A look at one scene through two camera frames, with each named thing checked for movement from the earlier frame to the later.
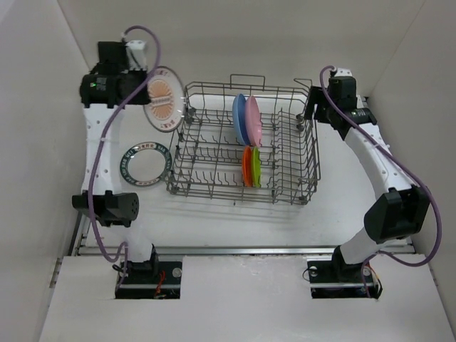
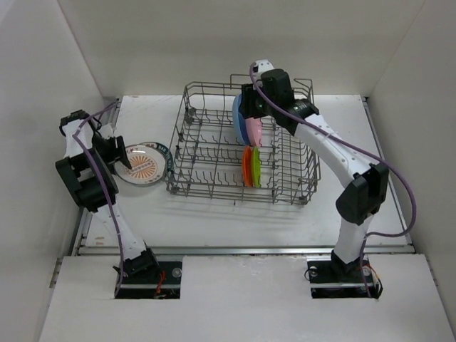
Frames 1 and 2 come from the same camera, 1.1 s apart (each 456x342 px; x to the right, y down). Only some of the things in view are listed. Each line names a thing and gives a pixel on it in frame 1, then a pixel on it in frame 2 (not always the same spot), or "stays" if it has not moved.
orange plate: (247, 166) stays
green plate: (256, 167) stays
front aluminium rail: (112, 249) stays
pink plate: (254, 120) stays
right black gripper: (315, 97) to (249, 92)
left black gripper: (142, 98) to (117, 152)
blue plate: (240, 118) stays
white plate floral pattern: (165, 112) to (147, 166)
